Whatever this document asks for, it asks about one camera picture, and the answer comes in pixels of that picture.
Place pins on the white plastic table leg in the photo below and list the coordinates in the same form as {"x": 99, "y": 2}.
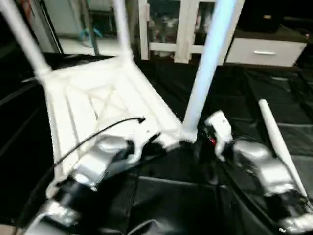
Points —
{"x": 279, "y": 142}
{"x": 24, "y": 39}
{"x": 123, "y": 29}
{"x": 210, "y": 63}

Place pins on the blue plastic stool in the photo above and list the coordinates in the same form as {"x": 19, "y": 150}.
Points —
{"x": 90, "y": 33}

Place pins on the grey metal frame post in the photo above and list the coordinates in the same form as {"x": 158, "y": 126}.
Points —
{"x": 51, "y": 24}
{"x": 89, "y": 24}

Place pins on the white drawer unit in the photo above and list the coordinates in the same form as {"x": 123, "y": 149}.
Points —
{"x": 266, "y": 51}

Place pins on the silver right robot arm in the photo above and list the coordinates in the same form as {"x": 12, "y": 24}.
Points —
{"x": 264, "y": 171}

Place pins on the white glass door cabinet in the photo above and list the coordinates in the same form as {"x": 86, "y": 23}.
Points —
{"x": 171, "y": 29}

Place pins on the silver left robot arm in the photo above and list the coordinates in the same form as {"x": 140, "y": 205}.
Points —
{"x": 93, "y": 166}

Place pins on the black box device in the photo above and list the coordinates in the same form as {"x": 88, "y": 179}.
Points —
{"x": 266, "y": 14}

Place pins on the white plastic table top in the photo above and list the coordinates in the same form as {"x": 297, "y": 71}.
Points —
{"x": 88, "y": 98}

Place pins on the black table mat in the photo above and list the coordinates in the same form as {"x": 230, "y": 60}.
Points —
{"x": 171, "y": 205}

